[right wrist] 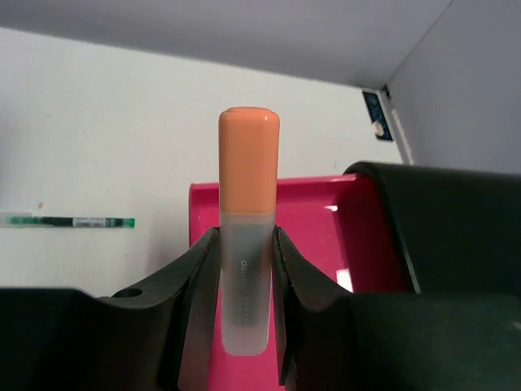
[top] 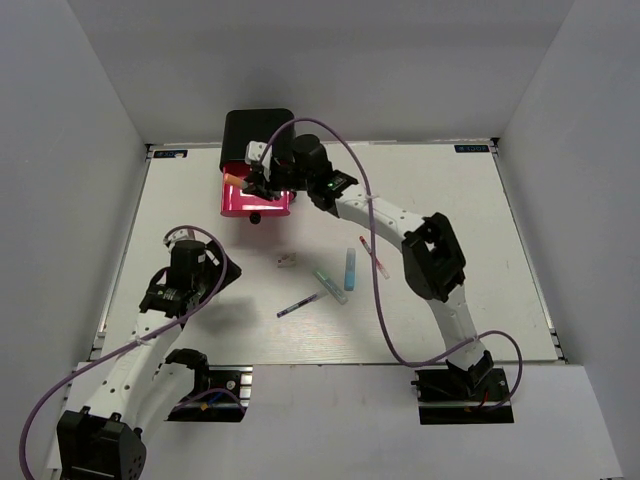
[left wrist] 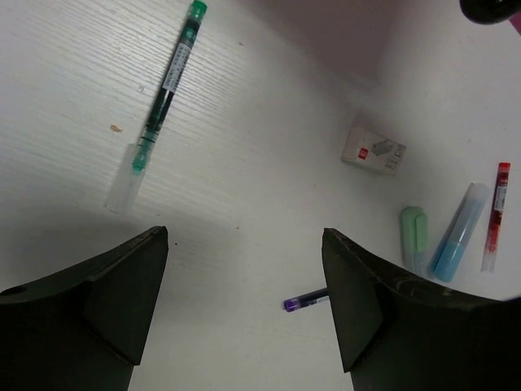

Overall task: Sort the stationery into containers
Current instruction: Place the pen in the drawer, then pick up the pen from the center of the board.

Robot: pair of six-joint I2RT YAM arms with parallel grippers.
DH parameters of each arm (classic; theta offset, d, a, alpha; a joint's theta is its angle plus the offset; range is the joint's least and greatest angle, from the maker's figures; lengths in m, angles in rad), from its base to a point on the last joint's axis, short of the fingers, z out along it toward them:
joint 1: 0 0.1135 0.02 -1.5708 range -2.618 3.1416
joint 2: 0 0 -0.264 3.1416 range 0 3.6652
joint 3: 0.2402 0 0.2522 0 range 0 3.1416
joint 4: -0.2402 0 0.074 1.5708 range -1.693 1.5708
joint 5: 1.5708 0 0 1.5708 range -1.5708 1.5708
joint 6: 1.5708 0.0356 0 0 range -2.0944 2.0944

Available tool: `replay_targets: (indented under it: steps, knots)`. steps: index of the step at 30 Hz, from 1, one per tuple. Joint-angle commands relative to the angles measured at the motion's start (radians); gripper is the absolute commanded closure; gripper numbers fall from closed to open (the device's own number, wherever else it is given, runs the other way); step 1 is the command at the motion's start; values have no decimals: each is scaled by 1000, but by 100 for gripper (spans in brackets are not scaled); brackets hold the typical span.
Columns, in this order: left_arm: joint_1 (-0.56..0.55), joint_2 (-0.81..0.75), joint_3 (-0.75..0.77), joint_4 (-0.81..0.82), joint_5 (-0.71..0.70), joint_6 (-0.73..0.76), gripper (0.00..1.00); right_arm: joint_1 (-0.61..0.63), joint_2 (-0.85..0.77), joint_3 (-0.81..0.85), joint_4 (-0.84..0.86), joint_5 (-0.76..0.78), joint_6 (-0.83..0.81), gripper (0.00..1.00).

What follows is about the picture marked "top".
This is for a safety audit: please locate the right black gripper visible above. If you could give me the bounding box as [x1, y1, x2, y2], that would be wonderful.
[244, 159, 315, 201]

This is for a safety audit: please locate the pink drawer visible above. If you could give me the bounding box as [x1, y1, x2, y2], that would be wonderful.
[220, 161, 295, 225]

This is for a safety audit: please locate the orange highlighter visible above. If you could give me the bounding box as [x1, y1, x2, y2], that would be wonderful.
[223, 173, 249, 190]

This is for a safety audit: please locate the green highlighter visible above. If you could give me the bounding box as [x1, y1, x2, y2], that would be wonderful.
[313, 268, 348, 305]

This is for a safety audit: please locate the blue highlighter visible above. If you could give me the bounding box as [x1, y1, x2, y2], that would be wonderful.
[344, 248, 356, 291]

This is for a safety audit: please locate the red gel pen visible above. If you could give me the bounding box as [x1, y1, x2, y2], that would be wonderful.
[359, 236, 390, 280]

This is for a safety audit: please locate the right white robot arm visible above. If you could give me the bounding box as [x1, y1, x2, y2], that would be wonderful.
[243, 134, 493, 399]

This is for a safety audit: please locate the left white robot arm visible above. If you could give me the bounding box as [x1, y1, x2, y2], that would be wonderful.
[56, 238, 242, 479]

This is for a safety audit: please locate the white eraser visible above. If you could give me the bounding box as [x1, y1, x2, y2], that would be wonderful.
[276, 252, 297, 268]

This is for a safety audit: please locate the black drawer cabinet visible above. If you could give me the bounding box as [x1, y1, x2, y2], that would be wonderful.
[219, 108, 294, 173]

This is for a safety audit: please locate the purple gel pen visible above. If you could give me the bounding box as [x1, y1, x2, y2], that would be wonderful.
[276, 291, 327, 318]

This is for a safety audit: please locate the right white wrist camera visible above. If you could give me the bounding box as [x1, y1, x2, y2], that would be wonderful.
[244, 141, 272, 166]

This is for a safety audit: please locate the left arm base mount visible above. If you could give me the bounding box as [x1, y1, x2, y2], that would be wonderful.
[168, 366, 253, 423]

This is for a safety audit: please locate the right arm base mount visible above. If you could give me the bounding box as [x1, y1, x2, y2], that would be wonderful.
[411, 368, 514, 425]

